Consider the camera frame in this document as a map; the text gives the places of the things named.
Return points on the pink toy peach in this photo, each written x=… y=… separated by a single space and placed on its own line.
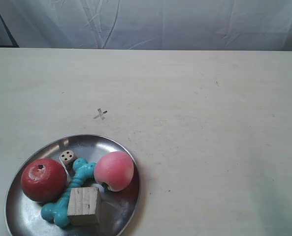
x=114 y=169

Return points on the teal toy bone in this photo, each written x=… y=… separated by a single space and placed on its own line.
x=57 y=212

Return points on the small wooden die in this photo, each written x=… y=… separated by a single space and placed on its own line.
x=67 y=158

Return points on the white backdrop cloth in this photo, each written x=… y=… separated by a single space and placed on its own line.
x=147 y=24

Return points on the round metal plate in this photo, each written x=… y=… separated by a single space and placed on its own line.
x=23 y=216

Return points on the red toy apple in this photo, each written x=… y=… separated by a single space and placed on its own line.
x=43 y=180

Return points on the wooden cube block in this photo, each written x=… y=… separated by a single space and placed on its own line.
x=84 y=206

